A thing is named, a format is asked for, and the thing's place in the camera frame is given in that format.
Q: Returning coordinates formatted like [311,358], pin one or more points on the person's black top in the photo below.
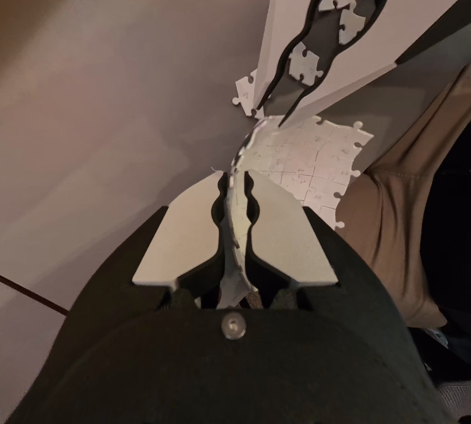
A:
[449,229]

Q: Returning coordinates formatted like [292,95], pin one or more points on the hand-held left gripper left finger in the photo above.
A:
[180,243]

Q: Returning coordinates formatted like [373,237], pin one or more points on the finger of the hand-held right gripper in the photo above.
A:
[287,8]
[404,8]

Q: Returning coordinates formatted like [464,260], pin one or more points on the scattered loose puzzle pieces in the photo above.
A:
[305,63]

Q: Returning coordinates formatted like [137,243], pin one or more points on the assembled white puzzle ball section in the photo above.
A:
[312,159]

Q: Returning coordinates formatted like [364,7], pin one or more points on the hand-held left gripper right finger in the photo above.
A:
[290,243]

